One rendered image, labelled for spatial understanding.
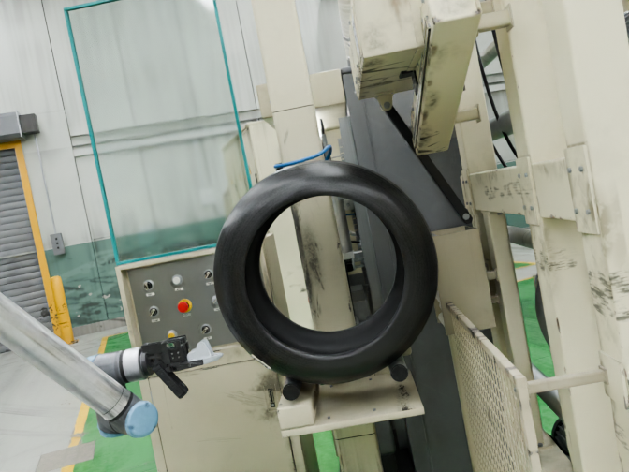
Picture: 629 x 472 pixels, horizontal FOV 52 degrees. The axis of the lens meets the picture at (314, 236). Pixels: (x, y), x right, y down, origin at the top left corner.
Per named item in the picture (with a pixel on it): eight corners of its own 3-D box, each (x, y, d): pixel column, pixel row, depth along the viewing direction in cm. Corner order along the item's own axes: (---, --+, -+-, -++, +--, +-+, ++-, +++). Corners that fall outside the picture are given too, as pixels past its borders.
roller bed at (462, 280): (437, 322, 213) (420, 233, 211) (482, 315, 212) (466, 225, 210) (446, 335, 193) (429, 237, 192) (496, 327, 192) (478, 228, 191)
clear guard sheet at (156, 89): (118, 265, 242) (65, 9, 237) (262, 238, 238) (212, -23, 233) (116, 265, 240) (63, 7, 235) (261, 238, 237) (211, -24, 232)
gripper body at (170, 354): (182, 340, 172) (137, 347, 173) (187, 372, 173) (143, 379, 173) (188, 333, 180) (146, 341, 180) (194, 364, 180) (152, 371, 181)
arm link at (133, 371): (126, 386, 173) (138, 376, 182) (144, 383, 173) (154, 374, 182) (120, 353, 172) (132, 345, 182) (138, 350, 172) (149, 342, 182)
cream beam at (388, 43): (356, 101, 196) (346, 52, 195) (438, 85, 194) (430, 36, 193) (359, 60, 135) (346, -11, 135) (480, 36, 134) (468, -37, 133)
